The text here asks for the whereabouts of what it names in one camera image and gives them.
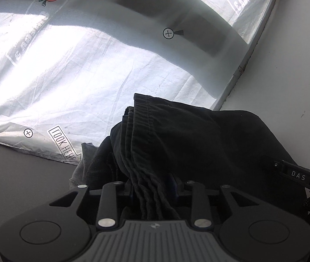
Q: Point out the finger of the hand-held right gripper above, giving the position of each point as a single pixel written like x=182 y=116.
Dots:
x=273 y=166

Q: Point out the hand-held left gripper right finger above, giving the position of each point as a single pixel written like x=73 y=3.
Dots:
x=174 y=185

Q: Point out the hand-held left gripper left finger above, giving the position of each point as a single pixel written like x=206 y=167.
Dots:
x=123 y=189

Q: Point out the stack of clothes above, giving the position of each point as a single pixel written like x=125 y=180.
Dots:
x=88 y=163

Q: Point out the black pants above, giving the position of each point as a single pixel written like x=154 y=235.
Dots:
x=198 y=142

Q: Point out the white carrot-print sheet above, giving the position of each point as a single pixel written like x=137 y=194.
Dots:
x=89 y=73

